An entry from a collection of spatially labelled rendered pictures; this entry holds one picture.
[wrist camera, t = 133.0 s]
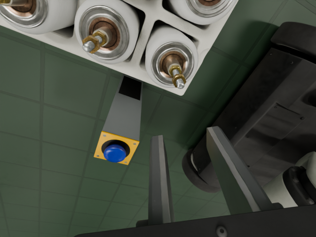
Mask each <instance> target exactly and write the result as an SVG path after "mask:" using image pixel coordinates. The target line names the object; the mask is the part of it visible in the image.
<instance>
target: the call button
mask: <svg viewBox="0 0 316 237"><path fill-rule="evenodd" d="M103 155H104V157H105V159H106V160H108V161H110V162H115V163H117V162H121V161H123V160H124V159H125V157H126V151H125V149H124V148H123V147H122V146H121V145H118V144H112V145H110V146H108V147H106V148H105V150H104V153H103Z"/></svg>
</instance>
